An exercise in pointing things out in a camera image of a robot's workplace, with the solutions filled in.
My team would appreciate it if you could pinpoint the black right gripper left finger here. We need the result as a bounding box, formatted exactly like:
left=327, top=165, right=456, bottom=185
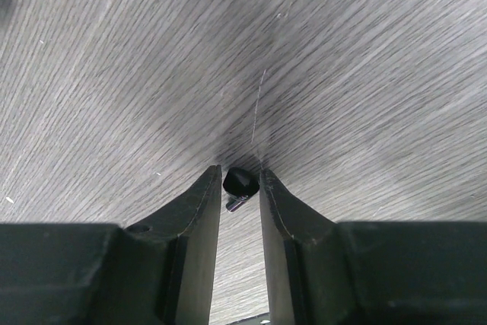
left=1, top=165, right=221, bottom=324

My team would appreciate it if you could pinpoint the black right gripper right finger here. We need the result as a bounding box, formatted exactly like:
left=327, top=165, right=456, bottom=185
left=259, top=170, right=486, bottom=324

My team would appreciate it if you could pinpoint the black earbud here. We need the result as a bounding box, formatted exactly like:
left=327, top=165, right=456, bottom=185
left=223, top=167, right=259, bottom=212

